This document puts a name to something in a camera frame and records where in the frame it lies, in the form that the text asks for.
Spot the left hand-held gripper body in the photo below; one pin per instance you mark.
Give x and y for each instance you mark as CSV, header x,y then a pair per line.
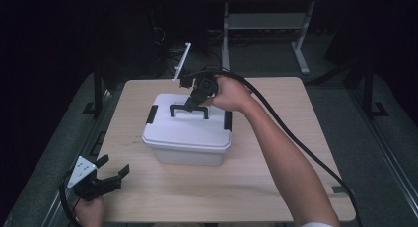
x,y
81,170

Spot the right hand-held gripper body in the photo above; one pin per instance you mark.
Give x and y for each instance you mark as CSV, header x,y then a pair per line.
x,y
203,85

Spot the white plastic storage box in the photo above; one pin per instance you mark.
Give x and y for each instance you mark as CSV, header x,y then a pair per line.
x,y
190,158

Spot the person's right hand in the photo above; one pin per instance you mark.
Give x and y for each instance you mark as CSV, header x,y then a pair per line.
x,y
231,93

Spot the person's left hand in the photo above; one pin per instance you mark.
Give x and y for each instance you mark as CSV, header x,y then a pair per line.
x,y
90,213

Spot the white sleeve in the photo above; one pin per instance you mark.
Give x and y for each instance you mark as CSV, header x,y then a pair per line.
x,y
315,225

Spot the aluminium floor rail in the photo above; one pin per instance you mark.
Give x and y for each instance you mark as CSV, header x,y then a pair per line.
x,y
387,148
75,154

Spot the black metal post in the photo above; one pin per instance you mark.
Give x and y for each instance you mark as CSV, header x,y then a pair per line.
x,y
368,89
97,89

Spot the grey metal table frame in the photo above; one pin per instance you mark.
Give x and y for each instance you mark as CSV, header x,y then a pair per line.
x,y
263,20

